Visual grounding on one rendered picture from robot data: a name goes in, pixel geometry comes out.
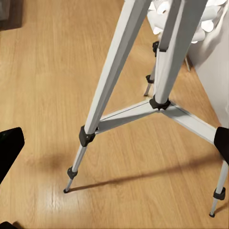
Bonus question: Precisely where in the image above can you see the camera tripod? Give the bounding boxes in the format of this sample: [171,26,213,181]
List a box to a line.
[64,0,229,218]

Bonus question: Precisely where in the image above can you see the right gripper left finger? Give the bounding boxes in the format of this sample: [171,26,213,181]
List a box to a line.
[0,127,25,184]

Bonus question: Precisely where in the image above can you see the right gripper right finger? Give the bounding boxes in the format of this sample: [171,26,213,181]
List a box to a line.
[214,127,229,165]

